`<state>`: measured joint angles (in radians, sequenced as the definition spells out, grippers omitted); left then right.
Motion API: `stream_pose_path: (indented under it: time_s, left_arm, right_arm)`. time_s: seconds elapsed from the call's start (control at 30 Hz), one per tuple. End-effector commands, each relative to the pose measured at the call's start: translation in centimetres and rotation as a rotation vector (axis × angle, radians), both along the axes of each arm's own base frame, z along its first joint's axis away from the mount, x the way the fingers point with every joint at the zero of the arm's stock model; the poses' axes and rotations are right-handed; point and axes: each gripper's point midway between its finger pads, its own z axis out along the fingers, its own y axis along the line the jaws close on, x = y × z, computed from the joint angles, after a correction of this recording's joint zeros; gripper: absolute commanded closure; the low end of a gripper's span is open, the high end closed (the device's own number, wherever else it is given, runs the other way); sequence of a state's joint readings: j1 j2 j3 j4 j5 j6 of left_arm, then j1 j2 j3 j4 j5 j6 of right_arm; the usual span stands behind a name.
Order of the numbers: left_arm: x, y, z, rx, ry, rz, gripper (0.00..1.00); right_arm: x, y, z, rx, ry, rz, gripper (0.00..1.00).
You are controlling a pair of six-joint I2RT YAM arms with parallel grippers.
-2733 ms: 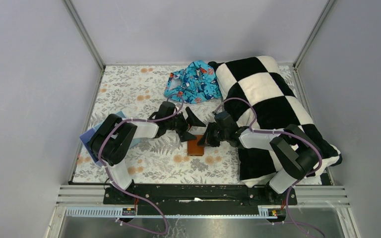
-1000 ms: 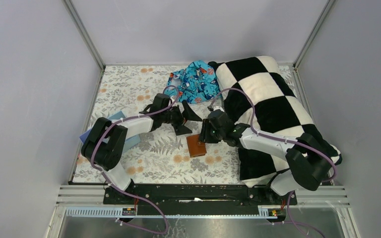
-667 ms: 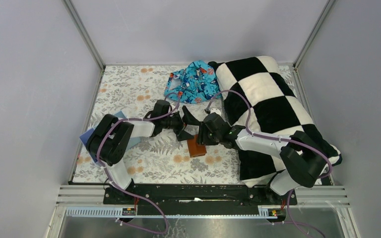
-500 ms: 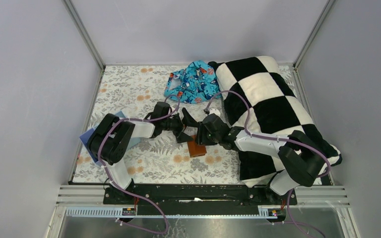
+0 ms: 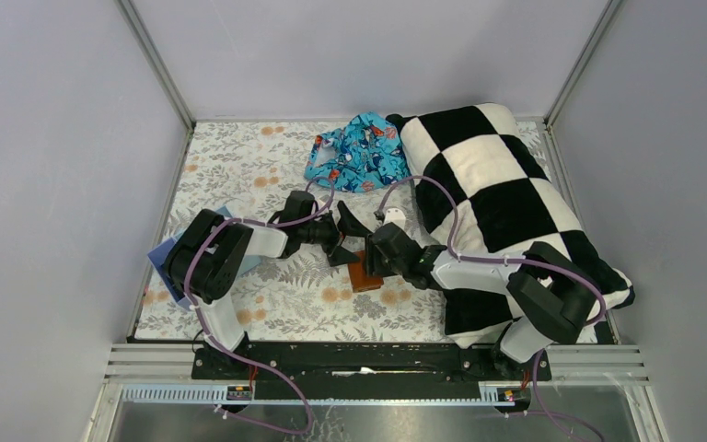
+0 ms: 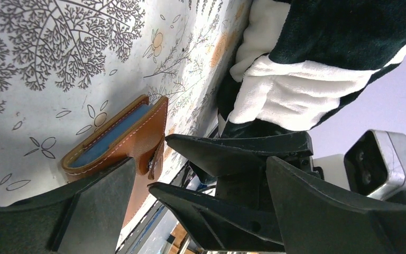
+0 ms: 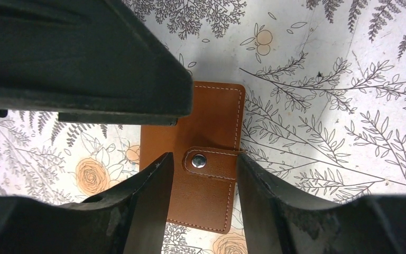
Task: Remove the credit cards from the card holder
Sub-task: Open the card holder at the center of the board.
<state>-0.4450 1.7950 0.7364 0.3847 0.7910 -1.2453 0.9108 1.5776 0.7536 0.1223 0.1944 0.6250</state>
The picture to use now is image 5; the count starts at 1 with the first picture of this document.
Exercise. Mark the brown leather card holder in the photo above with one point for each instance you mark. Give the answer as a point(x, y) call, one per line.
point(360, 280)

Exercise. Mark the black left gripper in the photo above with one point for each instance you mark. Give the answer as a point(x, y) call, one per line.
point(349, 226)

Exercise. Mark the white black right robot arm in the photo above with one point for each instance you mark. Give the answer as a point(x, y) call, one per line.
point(554, 296)

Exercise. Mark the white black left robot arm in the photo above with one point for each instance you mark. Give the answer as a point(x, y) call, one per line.
point(204, 262)

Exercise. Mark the aluminium frame rail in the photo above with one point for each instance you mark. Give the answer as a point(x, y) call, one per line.
point(162, 371)

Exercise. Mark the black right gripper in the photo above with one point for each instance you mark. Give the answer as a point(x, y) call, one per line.
point(374, 266)

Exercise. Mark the blue patterned cloth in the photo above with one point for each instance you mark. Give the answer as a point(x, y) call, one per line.
point(364, 155)

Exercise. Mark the black white checkered pillow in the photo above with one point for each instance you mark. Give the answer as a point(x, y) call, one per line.
point(479, 184)

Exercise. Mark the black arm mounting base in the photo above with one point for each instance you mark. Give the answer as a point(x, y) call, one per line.
point(368, 371)

